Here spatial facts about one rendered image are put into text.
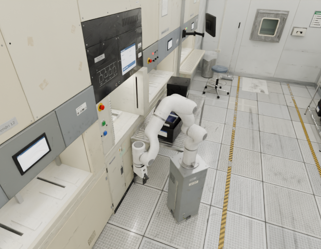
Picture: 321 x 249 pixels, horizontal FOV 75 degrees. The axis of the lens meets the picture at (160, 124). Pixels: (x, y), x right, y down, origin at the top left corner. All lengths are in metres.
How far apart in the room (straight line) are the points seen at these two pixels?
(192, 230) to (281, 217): 1.04
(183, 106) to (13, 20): 0.96
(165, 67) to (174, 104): 2.40
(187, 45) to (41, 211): 4.30
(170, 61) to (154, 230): 2.53
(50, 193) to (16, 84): 0.93
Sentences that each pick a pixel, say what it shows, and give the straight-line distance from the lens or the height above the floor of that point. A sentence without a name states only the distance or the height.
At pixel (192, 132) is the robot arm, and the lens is 1.74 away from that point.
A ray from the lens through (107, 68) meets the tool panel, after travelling 1.69.
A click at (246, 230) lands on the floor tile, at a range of 2.67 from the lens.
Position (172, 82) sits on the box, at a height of 1.01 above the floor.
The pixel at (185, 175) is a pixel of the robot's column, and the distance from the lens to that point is 1.92.
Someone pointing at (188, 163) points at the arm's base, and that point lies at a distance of 1.97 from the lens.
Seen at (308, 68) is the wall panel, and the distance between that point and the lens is 6.49.
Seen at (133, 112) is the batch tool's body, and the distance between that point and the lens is 2.48.
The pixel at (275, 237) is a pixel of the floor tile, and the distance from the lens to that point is 2.75.
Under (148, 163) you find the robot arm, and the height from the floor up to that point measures 1.26.
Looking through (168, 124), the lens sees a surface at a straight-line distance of 2.15.
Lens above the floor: 2.18
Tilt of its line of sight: 35 degrees down
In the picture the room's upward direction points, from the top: 2 degrees clockwise
